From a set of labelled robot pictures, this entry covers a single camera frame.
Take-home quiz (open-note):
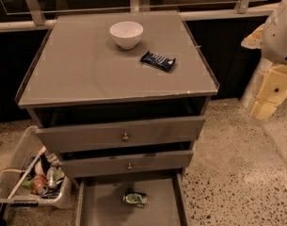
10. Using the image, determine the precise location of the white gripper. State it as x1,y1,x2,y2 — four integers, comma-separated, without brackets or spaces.
241,24,287,121

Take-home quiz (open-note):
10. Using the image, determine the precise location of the crushed green can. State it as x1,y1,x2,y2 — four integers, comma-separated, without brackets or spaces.
122,191,148,207

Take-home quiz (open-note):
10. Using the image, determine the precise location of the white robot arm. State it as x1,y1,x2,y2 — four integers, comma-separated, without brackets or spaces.
241,0,287,121

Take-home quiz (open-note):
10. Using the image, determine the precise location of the grey middle drawer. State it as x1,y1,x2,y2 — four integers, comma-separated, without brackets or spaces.
60,150,193,178

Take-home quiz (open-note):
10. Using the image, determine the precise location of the grey drawer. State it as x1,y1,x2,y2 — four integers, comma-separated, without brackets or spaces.
60,150,193,178
37,116,204,153
75,170,190,226

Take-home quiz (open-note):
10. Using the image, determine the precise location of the grey drawer cabinet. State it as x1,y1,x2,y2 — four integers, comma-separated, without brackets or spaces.
14,10,220,181

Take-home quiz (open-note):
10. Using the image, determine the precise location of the grey bottom drawer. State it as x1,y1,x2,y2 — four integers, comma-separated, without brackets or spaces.
75,170,190,226

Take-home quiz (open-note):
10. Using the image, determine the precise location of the grey top drawer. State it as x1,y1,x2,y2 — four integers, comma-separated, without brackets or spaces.
37,116,204,153

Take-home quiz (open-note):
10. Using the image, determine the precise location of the silver can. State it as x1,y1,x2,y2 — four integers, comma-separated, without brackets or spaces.
47,168,57,189

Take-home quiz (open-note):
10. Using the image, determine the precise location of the red soda can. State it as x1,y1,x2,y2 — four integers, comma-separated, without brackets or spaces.
32,175,48,196

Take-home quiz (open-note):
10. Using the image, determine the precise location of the white diagonal pole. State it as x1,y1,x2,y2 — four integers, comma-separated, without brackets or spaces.
240,57,272,110

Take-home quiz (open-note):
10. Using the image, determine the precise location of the blue snack bar wrapper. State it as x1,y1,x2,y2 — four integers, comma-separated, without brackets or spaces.
140,51,176,73

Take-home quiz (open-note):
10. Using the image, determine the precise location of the white ceramic bowl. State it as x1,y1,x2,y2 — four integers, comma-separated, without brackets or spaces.
110,22,144,49

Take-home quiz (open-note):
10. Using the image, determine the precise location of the wooden stick in bin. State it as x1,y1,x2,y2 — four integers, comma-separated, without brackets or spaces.
7,146,46,199

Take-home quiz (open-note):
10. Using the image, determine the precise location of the clear plastic bin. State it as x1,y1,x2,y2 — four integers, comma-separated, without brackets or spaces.
0,126,72,209

